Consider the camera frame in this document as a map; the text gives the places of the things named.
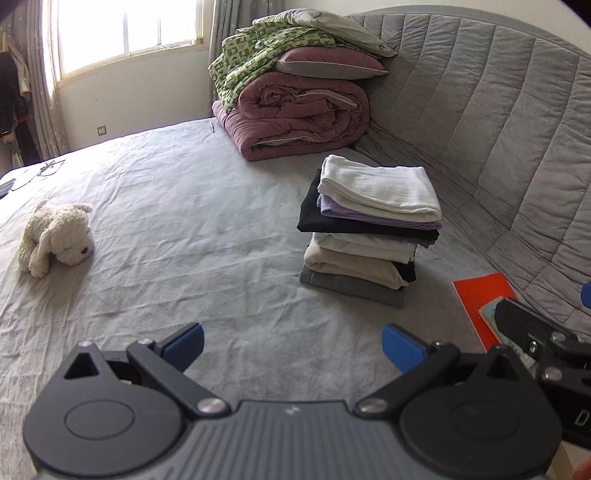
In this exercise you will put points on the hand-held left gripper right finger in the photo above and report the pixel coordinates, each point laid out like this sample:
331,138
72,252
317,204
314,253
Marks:
401,346

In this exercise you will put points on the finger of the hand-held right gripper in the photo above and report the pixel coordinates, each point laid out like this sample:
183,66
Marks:
587,295
521,323

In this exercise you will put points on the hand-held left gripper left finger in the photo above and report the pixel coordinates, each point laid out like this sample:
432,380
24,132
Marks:
187,344

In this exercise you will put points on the hanging dark clothes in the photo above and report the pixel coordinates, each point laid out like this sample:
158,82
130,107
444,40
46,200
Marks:
11,92

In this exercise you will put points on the greenish book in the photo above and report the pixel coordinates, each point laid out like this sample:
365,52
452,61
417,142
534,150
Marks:
488,311

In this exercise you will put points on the red book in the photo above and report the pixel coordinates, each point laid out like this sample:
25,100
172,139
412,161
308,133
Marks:
480,295

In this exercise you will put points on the small black folded garment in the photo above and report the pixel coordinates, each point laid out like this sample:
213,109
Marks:
407,272

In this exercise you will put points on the grey folded garment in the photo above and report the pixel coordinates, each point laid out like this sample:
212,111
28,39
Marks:
351,290

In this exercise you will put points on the off-white folded garment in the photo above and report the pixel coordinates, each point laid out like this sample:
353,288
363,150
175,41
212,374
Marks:
364,247

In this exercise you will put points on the lavender folded garment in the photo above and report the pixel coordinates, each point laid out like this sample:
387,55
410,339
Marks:
360,217

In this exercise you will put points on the white plush dog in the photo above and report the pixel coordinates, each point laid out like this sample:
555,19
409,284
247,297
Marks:
55,235

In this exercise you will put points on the grey quilted headboard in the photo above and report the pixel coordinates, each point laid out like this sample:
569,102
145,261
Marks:
508,115

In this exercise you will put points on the dark flat device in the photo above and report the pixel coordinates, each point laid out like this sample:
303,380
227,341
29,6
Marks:
5,188

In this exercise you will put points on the folded maroon comforter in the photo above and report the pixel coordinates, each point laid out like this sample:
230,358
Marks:
300,115

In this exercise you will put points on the grey patterned curtain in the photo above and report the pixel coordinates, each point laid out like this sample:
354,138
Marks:
219,23
41,115

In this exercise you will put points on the green patterned blanket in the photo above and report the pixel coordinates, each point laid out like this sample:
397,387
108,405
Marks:
249,55

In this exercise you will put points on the window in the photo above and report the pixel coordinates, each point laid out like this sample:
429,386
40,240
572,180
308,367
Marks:
124,32

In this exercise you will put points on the light grey pillow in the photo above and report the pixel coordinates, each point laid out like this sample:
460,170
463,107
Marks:
341,27

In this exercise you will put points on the wall socket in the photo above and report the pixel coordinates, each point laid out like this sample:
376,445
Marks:
102,129

